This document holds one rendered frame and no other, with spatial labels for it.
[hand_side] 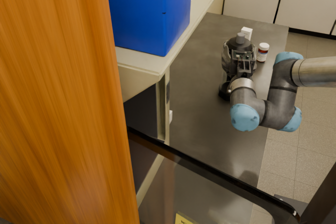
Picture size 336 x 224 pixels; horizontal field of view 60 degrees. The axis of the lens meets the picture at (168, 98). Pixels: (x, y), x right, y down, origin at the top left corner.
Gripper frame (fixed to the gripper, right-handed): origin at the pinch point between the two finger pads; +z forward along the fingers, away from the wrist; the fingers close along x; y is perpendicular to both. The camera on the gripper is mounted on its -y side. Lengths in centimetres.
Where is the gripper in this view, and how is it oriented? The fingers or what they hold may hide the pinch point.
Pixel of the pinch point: (238, 52)
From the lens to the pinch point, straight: 108.9
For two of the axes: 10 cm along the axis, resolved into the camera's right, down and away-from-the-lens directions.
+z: 1.3, -7.1, 6.9
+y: -0.1, -7.0, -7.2
